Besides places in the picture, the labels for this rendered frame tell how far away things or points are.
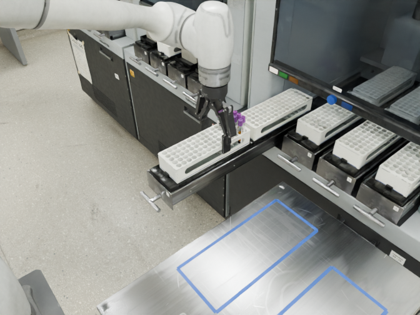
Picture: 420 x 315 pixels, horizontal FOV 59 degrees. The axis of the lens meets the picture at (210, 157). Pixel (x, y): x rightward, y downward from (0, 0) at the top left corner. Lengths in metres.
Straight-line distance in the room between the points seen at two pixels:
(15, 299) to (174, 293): 0.33
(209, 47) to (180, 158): 0.34
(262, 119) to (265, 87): 0.18
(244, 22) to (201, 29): 0.47
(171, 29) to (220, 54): 0.15
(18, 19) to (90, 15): 0.13
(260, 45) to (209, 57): 0.42
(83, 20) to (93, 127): 2.14
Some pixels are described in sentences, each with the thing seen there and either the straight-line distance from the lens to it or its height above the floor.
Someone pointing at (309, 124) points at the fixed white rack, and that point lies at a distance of 1.28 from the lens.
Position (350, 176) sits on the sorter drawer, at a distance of 1.21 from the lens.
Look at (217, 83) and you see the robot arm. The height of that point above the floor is 1.08.
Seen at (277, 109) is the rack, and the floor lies 0.86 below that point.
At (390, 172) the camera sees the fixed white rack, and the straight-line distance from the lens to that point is 1.17.
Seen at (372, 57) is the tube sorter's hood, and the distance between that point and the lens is 1.12.
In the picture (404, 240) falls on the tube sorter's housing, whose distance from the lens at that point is 1.23.
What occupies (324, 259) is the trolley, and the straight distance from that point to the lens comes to 0.97.
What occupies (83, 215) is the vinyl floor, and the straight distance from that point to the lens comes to 2.22.
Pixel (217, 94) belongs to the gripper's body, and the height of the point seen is 1.05.
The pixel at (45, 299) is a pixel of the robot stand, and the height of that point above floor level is 0.70.
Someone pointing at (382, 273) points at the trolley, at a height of 0.82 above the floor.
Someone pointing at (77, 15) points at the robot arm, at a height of 1.36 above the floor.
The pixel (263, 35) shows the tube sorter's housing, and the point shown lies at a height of 1.07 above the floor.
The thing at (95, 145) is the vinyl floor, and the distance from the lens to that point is 2.68.
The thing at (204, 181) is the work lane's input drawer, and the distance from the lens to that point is 1.16.
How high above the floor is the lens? 1.59
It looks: 40 degrees down
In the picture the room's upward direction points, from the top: 1 degrees counter-clockwise
